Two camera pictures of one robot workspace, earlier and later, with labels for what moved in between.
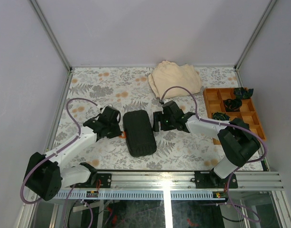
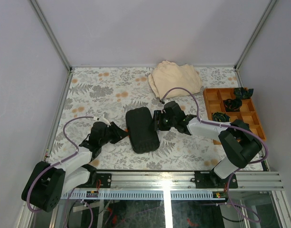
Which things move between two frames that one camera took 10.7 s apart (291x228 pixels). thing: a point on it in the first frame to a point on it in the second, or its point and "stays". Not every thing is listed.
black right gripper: (158, 117) stays
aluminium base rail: (174, 185) stays
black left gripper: (117, 133) to (120, 133)
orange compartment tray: (214, 99) stays
